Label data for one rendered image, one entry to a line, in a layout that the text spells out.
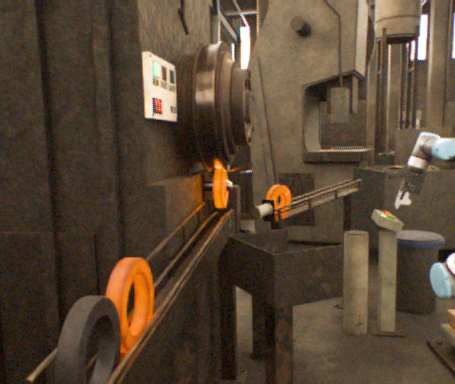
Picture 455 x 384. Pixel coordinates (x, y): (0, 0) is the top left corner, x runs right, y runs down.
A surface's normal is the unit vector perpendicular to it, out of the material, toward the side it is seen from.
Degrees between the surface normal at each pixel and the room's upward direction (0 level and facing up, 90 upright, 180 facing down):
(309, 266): 90
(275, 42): 90
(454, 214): 90
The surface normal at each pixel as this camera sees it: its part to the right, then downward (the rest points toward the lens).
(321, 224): -0.40, 0.13
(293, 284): 0.44, 0.11
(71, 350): -0.11, -0.39
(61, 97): -0.16, 0.14
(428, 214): 0.10, 0.14
